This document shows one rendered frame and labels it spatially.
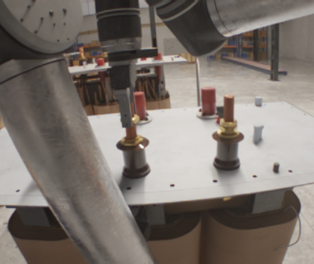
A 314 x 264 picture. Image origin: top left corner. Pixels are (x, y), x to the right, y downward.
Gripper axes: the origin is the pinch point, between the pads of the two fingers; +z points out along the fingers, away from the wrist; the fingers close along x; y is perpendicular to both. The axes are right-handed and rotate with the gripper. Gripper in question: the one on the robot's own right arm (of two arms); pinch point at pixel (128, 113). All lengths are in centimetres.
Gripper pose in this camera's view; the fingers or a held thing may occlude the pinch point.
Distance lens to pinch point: 62.4
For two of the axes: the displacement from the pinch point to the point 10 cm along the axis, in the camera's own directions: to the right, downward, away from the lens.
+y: -10.0, 0.7, 0.5
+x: -0.2, 3.8, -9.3
